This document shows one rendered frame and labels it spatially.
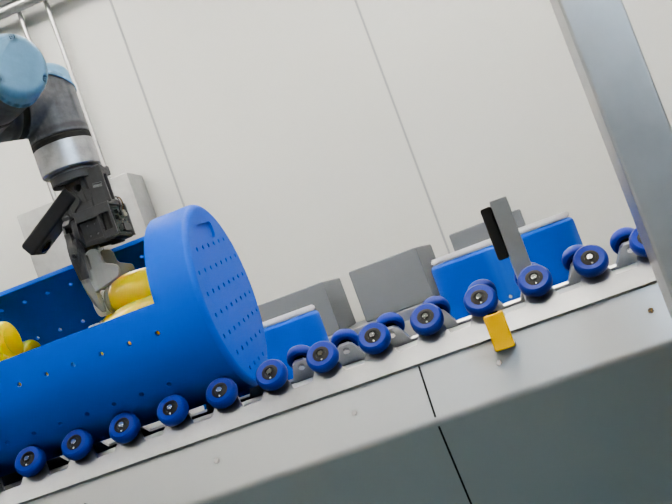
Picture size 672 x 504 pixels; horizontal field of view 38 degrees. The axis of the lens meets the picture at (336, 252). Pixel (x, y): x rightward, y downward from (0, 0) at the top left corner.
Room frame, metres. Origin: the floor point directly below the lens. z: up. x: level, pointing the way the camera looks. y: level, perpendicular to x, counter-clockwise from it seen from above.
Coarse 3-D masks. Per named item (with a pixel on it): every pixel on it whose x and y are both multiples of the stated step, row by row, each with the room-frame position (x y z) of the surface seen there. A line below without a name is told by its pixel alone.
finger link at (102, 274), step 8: (88, 256) 1.42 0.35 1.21; (96, 256) 1.42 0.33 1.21; (88, 264) 1.42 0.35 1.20; (96, 264) 1.42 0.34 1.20; (104, 264) 1.41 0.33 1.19; (112, 264) 1.41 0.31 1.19; (88, 272) 1.41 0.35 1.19; (96, 272) 1.42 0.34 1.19; (104, 272) 1.41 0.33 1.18; (112, 272) 1.41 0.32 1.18; (88, 280) 1.41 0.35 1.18; (96, 280) 1.41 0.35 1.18; (104, 280) 1.41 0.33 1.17; (112, 280) 1.41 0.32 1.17; (88, 288) 1.41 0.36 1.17; (96, 288) 1.41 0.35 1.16; (96, 296) 1.41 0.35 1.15; (96, 304) 1.42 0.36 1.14; (104, 304) 1.43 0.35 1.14
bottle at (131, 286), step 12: (120, 276) 1.43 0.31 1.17; (132, 276) 1.42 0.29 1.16; (144, 276) 1.41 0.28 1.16; (108, 288) 1.44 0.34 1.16; (120, 288) 1.41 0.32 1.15; (132, 288) 1.41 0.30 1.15; (144, 288) 1.41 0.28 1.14; (108, 300) 1.43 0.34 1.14; (120, 300) 1.41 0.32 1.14; (132, 300) 1.41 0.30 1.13
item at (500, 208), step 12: (492, 204) 1.32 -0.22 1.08; (504, 204) 1.31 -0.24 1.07; (492, 216) 1.32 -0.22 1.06; (504, 216) 1.31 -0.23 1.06; (492, 228) 1.32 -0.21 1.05; (504, 228) 1.32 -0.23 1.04; (516, 228) 1.31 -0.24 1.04; (492, 240) 1.32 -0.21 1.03; (504, 240) 1.32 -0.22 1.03; (516, 240) 1.31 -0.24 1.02; (504, 252) 1.32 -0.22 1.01; (516, 252) 1.31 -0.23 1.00; (516, 264) 1.32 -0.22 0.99; (528, 264) 1.31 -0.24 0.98; (516, 276) 1.38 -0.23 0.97
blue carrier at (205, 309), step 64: (128, 256) 1.52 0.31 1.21; (192, 256) 1.31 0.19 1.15; (0, 320) 1.58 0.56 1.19; (64, 320) 1.59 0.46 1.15; (128, 320) 1.30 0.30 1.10; (192, 320) 1.29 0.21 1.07; (256, 320) 1.52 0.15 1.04; (0, 384) 1.33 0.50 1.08; (64, 384) 1.33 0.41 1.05; (128, 384) 1.33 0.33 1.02; (192, 384) 1.34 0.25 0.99; (256, 384) 1.41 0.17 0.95; (0, 448) 1.38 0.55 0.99
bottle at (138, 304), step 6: (138, 300) 1.38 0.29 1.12; (144, 300) 1.37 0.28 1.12; (150, 300) 1.36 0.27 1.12; (126, 306) 1.38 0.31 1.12; (132, 306) 1.37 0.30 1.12; (138, 306) 1.37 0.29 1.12; (144, 306) 1.36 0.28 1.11; (114, 312) 1.39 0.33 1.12; (120, 312) 1.37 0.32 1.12; (126, 312) 1.37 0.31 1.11
